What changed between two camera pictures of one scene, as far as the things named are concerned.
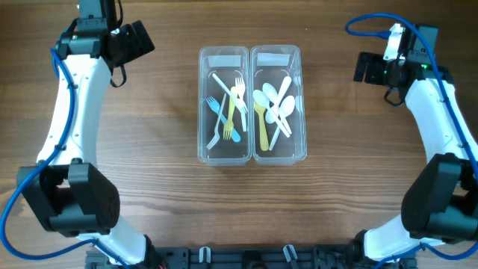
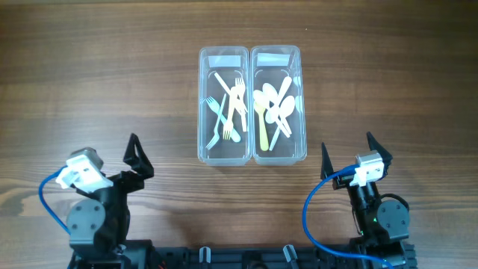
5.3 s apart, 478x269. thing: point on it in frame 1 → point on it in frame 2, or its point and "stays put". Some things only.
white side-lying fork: x=216 y=107 stays put
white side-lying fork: x=216 y=136 stays put
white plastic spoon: x=272 y=93 stays put
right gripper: x=371 y=76 → x=374 y=146
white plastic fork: x=240 y=89 stays put
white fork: x=239 y=102 stays put
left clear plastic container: x=224 y=105 stays put
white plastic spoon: x=262 y=100 → x=270 y=96
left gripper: x=141 y=42 → x=141 y=164
